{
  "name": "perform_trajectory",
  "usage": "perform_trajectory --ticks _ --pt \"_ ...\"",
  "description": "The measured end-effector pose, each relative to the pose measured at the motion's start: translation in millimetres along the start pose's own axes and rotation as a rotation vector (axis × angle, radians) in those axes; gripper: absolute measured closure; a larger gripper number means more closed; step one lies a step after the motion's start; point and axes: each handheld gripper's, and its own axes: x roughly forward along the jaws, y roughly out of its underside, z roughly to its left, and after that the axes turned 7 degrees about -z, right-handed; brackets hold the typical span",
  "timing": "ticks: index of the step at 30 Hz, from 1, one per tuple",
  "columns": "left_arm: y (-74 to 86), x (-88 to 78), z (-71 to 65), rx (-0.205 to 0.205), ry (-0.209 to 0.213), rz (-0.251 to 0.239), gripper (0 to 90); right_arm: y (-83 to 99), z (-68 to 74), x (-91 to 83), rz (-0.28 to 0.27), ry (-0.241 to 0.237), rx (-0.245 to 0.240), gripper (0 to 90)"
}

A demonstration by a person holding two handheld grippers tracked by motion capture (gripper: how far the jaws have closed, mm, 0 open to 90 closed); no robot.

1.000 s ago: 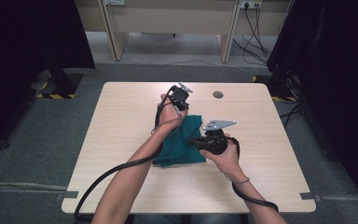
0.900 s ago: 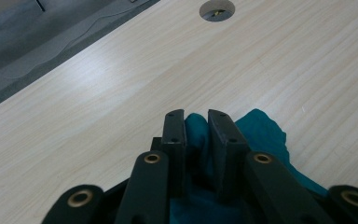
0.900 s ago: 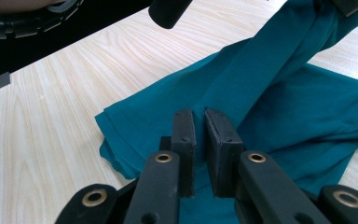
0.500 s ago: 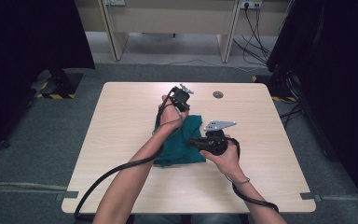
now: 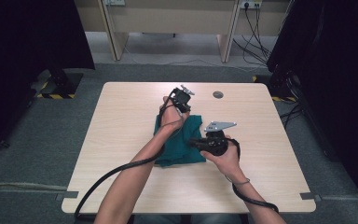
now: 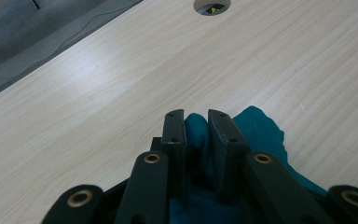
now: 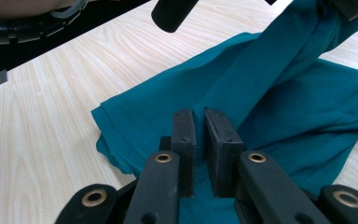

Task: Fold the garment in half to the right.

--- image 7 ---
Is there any grey left gripper cable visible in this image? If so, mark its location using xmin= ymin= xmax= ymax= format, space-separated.
xmin=49 ymin=0 xmax=89 ymax=20

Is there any small grey square tab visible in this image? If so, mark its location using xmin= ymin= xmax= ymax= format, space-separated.
xmin=0 ymin=69 xmax=9 ymax=88

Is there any teal long-sleeved shirt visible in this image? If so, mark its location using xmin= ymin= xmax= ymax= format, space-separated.
xmin=90 ymin=0 xmax=358 ymax=224

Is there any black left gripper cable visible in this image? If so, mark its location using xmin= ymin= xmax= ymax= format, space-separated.
xmin=0 ymin=5 xmax=90 ymax=45

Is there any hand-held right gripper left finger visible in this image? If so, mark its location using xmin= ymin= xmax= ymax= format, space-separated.
xmin=171 ymin=108 xmax=198 ymax=199

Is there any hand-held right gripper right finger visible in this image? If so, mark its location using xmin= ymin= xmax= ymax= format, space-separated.
xmin=203 ymin=107 xmax=245 ymax=199

